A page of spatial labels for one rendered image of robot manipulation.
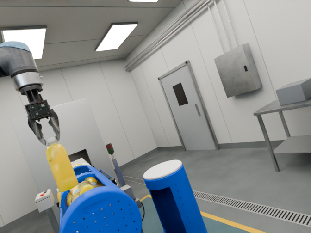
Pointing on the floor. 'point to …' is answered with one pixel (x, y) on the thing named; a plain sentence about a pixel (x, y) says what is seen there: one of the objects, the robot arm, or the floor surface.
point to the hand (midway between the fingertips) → (51, 139)
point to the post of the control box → (52, 220)
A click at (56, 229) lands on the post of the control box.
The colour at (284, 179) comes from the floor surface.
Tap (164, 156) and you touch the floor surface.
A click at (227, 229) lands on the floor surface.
